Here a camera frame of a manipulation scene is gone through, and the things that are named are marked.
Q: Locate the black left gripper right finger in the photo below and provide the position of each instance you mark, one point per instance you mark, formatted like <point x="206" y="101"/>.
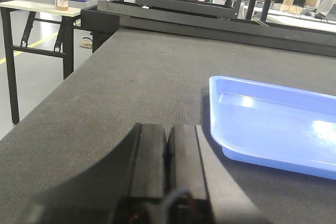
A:
<point x="202" y="190"/>

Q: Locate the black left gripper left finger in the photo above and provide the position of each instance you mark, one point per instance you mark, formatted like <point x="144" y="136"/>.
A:
<point x="132" y="173"/>

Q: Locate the blue plastic tray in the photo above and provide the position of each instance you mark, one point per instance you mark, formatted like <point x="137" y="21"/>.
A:
<point x="273" y="126"/>

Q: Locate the black metal frame rack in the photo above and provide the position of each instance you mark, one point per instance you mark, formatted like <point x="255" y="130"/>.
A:
<point x="205" y="20"/>

